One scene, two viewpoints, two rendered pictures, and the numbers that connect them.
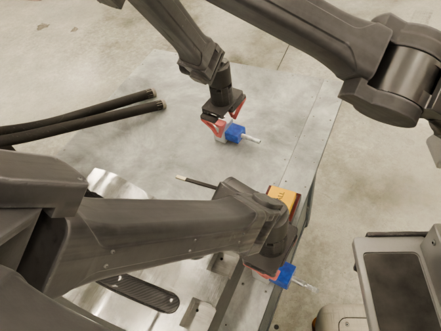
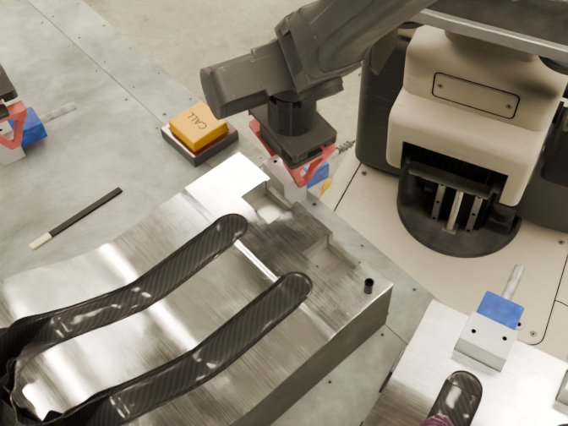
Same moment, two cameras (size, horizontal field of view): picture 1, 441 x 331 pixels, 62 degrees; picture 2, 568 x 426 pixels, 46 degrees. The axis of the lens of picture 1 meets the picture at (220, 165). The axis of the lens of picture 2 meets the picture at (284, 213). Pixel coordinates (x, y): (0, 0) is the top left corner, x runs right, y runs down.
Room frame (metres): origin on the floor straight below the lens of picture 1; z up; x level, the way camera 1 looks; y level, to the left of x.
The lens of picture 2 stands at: (0.14, 0.47, 1.51)
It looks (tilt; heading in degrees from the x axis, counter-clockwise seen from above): 53 degrees down; 289
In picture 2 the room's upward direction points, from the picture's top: 3 degrees counter-clockwise
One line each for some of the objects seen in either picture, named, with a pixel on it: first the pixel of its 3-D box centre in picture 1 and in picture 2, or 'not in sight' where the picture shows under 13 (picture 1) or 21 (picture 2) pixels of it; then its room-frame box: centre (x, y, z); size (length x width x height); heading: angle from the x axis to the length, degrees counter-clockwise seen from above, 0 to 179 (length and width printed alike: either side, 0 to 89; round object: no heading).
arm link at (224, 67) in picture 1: (216, 72); not in sight; (0.73, -0.03, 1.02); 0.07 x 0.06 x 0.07; 49
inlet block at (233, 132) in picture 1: (238, 134); (33, 123); (0.70, -0.06, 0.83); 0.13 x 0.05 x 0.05; 51
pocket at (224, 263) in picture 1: (224, 265); (270, 209); (0.32, 0.02, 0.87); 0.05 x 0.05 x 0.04; 58
